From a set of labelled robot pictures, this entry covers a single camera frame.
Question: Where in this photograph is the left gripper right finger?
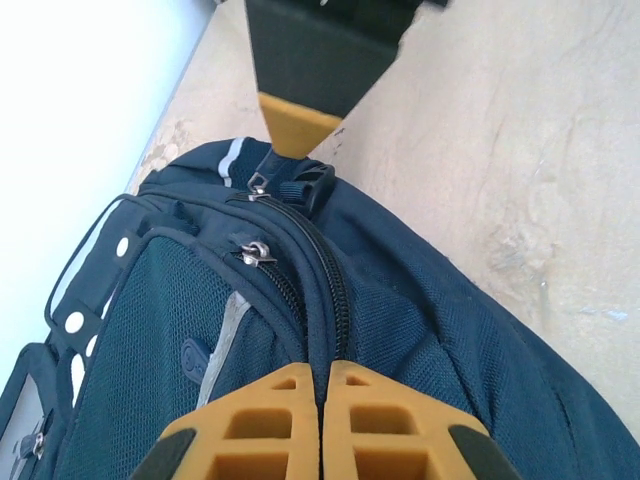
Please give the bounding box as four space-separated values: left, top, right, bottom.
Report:
322 359 524 480

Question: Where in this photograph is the navy blue backpack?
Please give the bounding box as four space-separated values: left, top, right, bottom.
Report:
0 134 640 480

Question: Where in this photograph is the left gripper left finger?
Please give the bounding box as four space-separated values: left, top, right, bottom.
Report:
132 362 319 480

